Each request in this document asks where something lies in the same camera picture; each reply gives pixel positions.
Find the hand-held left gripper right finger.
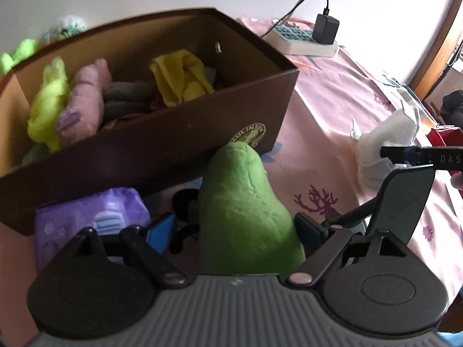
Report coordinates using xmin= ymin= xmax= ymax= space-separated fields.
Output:
xmin=289 ymin=212 xmax=410 ymax=286

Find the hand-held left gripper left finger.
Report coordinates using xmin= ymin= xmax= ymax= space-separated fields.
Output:
xmin=69 ymin=212 xmax=189 ymax=290

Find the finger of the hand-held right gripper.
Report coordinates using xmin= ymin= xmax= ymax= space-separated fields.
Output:
xmin=381 ymin=145 xmax=432 ymax=164

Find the white cloth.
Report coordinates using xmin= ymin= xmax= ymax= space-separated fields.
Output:
xmin=349 ymin=106 xmax=422 ymax=189

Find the brown cardboard box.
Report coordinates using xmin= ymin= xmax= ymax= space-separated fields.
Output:
xmin=0 ymin=7 xmax=301 ymax=237

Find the dark cloth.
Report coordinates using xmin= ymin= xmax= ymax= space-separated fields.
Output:
xmin=439 ymin=90 xmax=463 ymax=132

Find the purple tissue packet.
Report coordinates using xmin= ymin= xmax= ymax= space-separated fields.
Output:
xmin=34 ymin=187 xmax=152 ymax=272

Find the grey plush toy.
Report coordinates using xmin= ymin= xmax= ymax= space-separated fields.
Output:
xmin=99 ymin=80 xmax=160 ymax=131

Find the black charger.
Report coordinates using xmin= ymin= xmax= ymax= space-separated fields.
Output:
xmin=312 ymin=14 xmax=341 ymax=45

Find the pink plush with purple stripes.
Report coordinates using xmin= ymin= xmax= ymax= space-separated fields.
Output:
xmin=55 ymin=58 xmax=113 ymax=144

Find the white power strip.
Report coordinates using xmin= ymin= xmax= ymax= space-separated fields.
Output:
xmin=266 ymin=25 xmax=340 ymax=58

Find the yellow cloth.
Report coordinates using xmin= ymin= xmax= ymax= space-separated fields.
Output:
xmin=149 ymin=49 xmax=216 ymax=108

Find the yellow-green plush toy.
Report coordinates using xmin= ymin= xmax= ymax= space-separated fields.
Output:
xmin=27 ymin=56 xmax=71 ymax=152

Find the white and green plush toy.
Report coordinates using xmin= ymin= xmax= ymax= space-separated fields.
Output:
xmin=43 ymin=15 xmax=87 ymax=44

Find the neon green plush toy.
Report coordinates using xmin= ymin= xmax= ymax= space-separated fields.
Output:
xmin=0 ymin=38 xmax=38 ymax=75

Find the wooden door frame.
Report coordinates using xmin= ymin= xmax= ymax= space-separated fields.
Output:
xmin=410 ymin=11 xmax=463 ymax=93

